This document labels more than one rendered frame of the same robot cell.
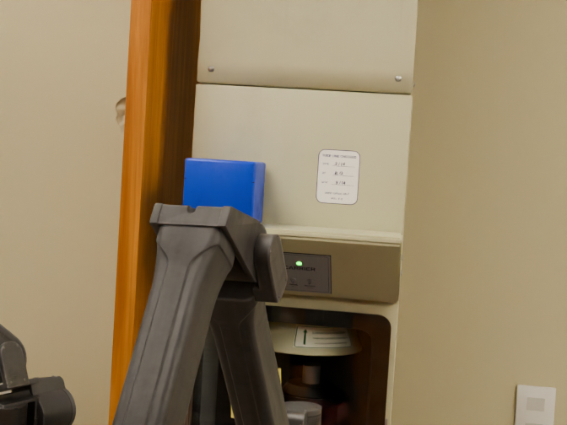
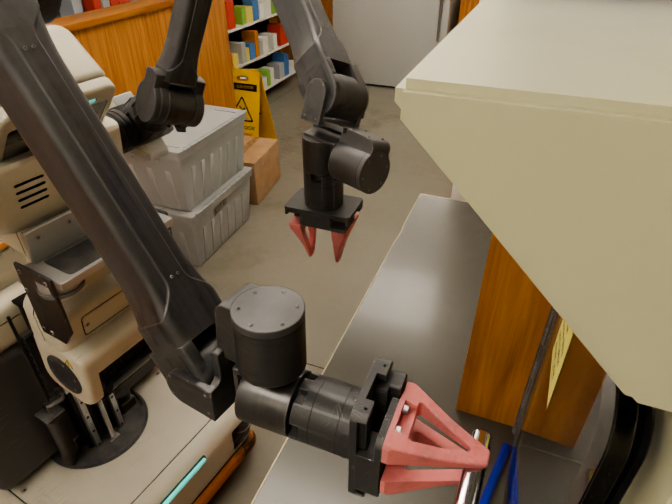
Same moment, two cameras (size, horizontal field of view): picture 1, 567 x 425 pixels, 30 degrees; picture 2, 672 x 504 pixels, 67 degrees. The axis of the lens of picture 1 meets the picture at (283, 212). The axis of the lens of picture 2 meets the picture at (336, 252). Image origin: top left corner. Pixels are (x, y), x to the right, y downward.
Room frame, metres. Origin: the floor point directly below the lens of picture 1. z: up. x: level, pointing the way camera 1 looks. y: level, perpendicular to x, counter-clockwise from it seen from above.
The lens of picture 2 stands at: (1.44, -0.31, 1.55)
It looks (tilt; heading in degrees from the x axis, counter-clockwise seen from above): 35 degrees down; 105
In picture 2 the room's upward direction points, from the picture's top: straight up
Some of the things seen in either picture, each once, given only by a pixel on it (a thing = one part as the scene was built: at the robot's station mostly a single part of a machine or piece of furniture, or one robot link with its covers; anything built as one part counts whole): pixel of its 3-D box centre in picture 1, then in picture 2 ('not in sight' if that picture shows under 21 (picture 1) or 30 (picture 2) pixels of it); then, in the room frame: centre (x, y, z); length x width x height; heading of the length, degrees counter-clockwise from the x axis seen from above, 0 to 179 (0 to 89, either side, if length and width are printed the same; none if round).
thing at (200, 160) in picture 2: not in sight; (186, 154); (0.10, 1.83, 0.49); 0.60 x 0.42 x 0.33; 83
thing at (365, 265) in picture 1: (287, 262); (571, 105); (1.50, -0.01, 1.46); 0.32 x 0.11 x 0.10; 83
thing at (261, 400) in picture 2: not in sight; (275, 390); (1.32, -0.04, 1.21); 0.07 x 0.06 x 0.07; 172
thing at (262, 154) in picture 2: not in sight; (246, 168); (0.13, 2.44, 0.14); 0.41 x 0.32 x 0.28; 89
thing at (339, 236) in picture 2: not in sight; (330, 233); (1.27, 0.32, 1.14); 0.07 x 0.07 x 0.09; 83
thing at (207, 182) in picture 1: (224, 191); not in sight; (1.51, 0.09, 1.56); 0.10 x 0.10 x 0.09; 83
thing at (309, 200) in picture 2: not in sight; (323, 190); (1.26, 0.32, 1.21); 0.10 x 0.07 x 0.07; 173
